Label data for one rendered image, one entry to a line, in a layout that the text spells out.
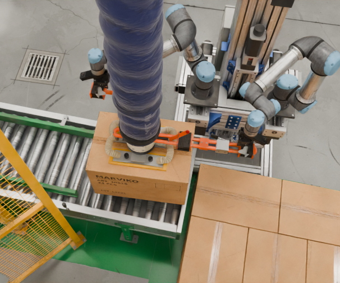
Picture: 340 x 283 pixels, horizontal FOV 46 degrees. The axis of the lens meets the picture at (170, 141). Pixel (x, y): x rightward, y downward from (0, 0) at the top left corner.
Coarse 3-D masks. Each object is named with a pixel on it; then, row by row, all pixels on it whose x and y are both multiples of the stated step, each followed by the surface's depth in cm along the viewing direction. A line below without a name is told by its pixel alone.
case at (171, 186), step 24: (168, 120) 245; (96, 144) 236; (120, 144) 237; (96, 168) 229; (120, 168) 230; (144, 168) 230; (168, 168) 230; (96, 192) 262; (120, 192) 256; (144, 192) 250; (168, 192) 244
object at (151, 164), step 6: (120, 150) 232; (126, 150) 233; (126, 156) 228; (150, 156) 228; (156, 156) 231; (162, 156) 231; (108, 162) 229; (114, 162) 229; (120, 162) 229; (126, 162) 229; (132, 162) 229; (138, 162) 229; (150, 162) 229; (156, 162) 229; (150, 168) 229; (156, 168) 228; (162, 168) 228
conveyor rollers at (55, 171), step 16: (0, 128) 299; (32, 128) 297; (16, 144) 292; (64, 144) 292; (80, 144) 294; (32, 160) 286; (48, 160) 287; (16, 176) 281; (64, 176) 281; (80, 176) 281; (32, 192) 275; (48, 192) 275; (112, 208) 273; (160, 208) 273; (176, 208) 273; (176, 224) 269
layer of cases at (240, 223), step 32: (224, 192) 280; (256, 192) 281; (288, 192) 282; (320, 192) 283; (192, 224) 269; (224, 224) 270; (256, 224) 271; (288, 224) 272; (320, 224) 272; (192, 256) 260; (224, 256) 260; (256, 256) 261; (288, 256) 262; (320, 256) 263
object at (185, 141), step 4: (180, 132) 224; (184, 136) 224; (188, 136) 224; (180, 140) 223; (184, 140) 223; (188, 140) 223; (176, 144) 220; (180, 144) 221; (184, 144) 221; (188, 144) 222; (176, 148) 225; (180, 148) 223; (184, 148) 223; (188, 148) 221
